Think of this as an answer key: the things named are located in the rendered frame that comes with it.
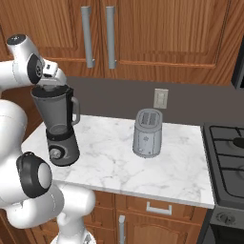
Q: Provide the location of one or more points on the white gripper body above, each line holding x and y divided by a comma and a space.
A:
54, 78

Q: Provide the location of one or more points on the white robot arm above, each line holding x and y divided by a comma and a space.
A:
12, 133

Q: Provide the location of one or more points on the grey blender with jar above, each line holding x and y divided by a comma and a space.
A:
58, 114

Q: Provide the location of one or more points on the grey toaster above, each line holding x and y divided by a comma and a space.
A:
147, 136

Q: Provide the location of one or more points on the narrow wooden drawer front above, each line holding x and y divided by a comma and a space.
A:
105, 200

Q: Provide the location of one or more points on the wooden base cupboard door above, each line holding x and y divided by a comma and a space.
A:
155, 230
103, 228

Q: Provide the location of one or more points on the black microwave oven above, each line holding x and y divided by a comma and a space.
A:
239, 68

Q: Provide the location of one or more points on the wide wooden drawer front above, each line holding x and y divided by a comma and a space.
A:
187, 211

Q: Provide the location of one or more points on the black gas hob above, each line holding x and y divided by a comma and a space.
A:
225, 165

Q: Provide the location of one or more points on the grey hob knob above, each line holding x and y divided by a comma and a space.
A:
226, 218

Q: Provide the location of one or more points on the black oven front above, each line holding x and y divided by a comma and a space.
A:
222, 233

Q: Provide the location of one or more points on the white wall socket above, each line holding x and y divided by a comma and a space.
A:
160, 98

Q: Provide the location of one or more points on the wide wooden wall cupboard door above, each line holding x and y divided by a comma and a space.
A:
171, 35

